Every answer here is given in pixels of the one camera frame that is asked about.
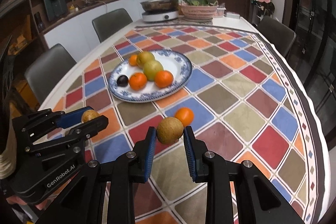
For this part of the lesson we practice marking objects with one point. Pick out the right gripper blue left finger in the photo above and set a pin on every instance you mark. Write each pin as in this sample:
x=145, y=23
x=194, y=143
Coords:
x=133, y=167

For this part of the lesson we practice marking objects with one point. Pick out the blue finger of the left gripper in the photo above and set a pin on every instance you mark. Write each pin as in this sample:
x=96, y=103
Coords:
x=87, y=130
x=66, y=120

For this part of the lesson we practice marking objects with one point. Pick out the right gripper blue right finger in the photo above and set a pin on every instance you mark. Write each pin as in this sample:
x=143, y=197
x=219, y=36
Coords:
x=206, y=166

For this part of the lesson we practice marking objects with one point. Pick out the brown kiwi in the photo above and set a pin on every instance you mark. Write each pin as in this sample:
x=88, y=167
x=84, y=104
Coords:
x=89, y=115
x=169, y=130

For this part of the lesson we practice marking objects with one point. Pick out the small orange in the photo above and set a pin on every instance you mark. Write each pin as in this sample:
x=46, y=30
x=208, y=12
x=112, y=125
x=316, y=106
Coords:
x=133, y=60
x=185, y=116

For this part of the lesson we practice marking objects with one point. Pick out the dark plum front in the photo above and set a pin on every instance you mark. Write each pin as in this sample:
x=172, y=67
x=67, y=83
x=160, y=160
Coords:
x=122, y=81

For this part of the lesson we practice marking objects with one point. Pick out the large orange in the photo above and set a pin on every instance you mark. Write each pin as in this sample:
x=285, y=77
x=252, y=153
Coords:
x=137, y=81
x=163, y=79

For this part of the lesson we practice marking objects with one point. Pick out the green pear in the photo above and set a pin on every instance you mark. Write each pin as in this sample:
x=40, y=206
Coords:
x=151, y=68

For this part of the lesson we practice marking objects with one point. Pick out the golden round pear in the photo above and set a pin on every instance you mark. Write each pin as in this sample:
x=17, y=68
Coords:
x=143, y=58

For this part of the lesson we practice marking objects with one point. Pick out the grey chair near left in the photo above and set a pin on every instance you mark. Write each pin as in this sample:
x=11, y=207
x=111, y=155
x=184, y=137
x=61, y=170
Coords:
x=47, y=70

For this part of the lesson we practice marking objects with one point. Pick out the grey chair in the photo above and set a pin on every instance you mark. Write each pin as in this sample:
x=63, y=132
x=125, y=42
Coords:
x=108, y=24
x=281, y=36
x=47, y=70

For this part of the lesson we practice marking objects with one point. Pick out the colourful checkered tablecloth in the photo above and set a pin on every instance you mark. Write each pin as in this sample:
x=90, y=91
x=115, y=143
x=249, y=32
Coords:
x=231, y=86

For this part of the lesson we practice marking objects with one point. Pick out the grey chair far left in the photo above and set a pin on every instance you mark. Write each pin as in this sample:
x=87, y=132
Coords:
x=108, y=24

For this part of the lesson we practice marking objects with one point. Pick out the blue white porcelain plate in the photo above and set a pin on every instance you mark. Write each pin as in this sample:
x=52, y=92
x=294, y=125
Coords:
x=176, y=63

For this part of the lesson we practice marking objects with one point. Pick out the black coffee machine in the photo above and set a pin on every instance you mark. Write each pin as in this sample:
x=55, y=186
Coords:
x=55, y=9

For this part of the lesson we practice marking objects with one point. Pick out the white induction cooker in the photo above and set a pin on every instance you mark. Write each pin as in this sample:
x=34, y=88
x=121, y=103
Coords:
x=152, y=17

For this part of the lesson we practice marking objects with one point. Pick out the steel pot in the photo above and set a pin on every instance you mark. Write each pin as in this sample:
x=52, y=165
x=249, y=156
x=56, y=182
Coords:
x=159, y=5

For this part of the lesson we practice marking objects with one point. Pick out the grey chair right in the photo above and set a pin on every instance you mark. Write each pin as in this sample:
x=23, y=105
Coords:
x=281, y=36

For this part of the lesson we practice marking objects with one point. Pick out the small box on table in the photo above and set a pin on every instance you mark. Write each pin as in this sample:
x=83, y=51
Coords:
x=232, y=15

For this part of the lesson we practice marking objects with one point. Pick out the pink basket with greens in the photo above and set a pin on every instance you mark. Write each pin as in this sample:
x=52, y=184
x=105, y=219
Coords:
x=199, y=9

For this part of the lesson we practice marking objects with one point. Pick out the black glass sliding door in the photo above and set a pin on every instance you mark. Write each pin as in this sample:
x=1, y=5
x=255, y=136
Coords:
x=312, y=57

